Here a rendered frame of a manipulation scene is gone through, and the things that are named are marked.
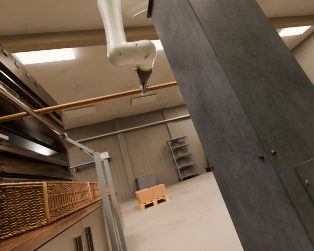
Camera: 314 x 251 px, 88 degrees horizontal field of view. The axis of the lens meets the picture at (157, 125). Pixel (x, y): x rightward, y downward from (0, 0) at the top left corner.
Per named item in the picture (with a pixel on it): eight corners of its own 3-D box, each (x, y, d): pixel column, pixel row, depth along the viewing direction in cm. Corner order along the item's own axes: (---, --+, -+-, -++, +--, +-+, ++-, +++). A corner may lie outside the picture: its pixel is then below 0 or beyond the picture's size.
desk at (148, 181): (154, 190, 805) (149, 174, 828) (160, 191, 665) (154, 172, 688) (138, 195, 785) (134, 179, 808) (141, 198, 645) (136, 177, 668)
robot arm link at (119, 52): (119, -8, 80) (121, 13, 91) (95, -7, 78) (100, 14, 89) (133, 55, 73) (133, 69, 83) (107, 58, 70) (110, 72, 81)
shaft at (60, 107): (239, 72, 131) (237, 69, 132) (241, 70, 128) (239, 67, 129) (-7, 124, 95) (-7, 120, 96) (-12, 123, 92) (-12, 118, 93)
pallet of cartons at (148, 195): (138, 205, 473) (134, 191, 484) (162, 196, 490) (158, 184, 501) (140, 211, 374) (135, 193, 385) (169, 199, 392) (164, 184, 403)
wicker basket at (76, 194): (-129, 286, 48) (-113, 189, 55) (11, 231, 100) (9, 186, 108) (50, 224, 57) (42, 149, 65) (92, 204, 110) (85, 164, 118)
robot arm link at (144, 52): (160, 51, 75) (155, 33, 78) (133, 54, 72) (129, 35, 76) (157, 71, 88) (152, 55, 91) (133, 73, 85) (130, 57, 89)
